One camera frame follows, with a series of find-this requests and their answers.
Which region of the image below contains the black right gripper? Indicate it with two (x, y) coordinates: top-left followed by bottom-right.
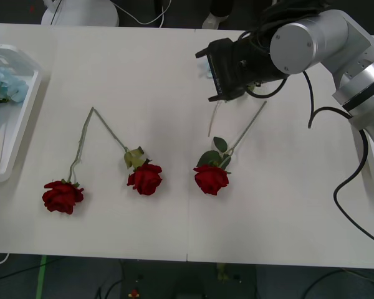
(195, 37), (255, 103)

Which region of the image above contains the pale blue artificial flower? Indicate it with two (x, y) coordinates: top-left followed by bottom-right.
(199, 60), (223, 138)
(0, 64), (28, 174)

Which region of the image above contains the red rose with dark-green leaves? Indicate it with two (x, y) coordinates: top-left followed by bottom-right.
(193, 101), (267, 196)

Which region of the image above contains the red rose with olive leaves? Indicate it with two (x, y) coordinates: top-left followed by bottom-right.
(91, 107), (163, 197)

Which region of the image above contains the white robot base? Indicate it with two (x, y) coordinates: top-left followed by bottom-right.
(41, 0), (120, 27)

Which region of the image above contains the red rose with bare stem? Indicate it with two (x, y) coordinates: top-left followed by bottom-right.
(42, 107), (95, 216)

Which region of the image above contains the green floor tape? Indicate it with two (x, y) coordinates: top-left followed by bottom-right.
(34, 255), (48, 299)

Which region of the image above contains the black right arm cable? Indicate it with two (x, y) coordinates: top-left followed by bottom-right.
(302, 70), (374, 250)

